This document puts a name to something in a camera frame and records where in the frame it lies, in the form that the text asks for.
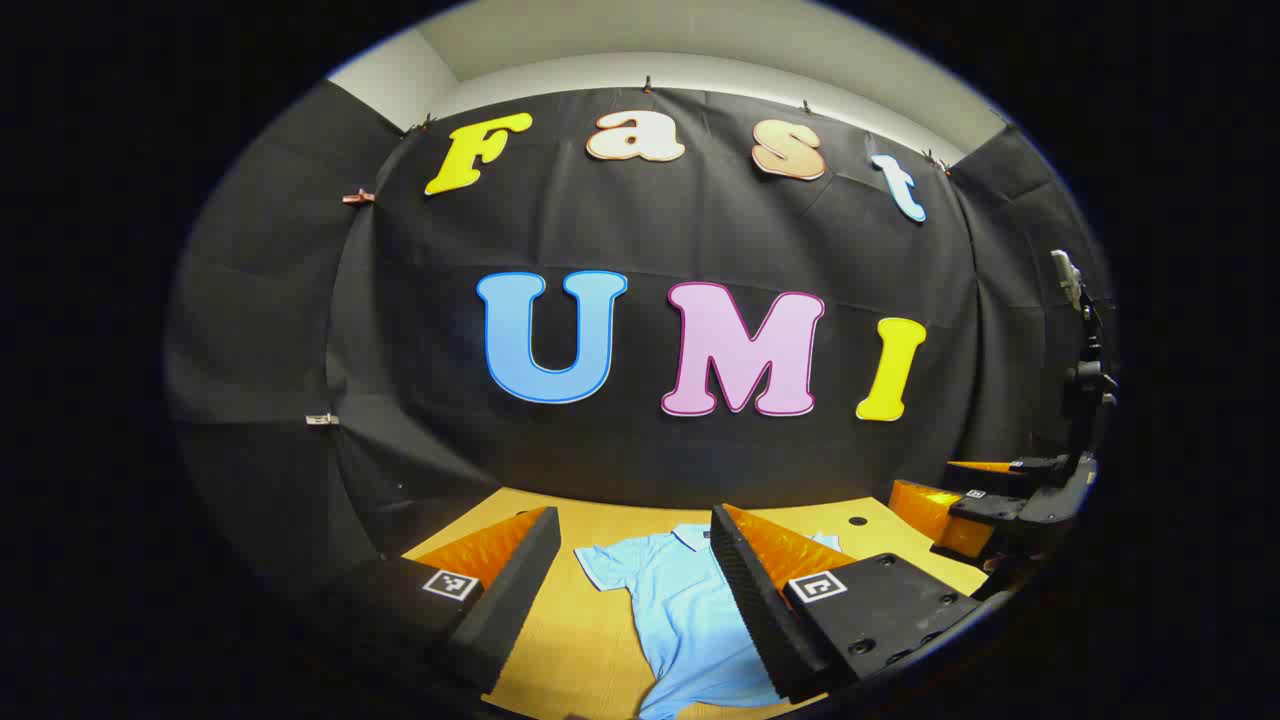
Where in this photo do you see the black backdrop cloth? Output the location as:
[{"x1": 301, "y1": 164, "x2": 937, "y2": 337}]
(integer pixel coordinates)
[{"x1": 165, "y1": 80, "x2": 1116, "y2": 601}]

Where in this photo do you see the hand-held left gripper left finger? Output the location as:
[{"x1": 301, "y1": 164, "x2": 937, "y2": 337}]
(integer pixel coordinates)
[{"x1": 330, "y1": 506, "x2": 563, "y2": 696}]

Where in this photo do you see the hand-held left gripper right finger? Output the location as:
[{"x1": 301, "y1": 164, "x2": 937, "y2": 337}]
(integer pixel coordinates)
[{"x1": 710, "y1": 503, "x2": 987, "y2": 705}]

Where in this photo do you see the light blue T-shirt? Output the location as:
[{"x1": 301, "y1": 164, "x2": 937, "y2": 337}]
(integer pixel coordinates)
[{"x1": 574, "y1": 523, "x2": 843, "y2": 720}]

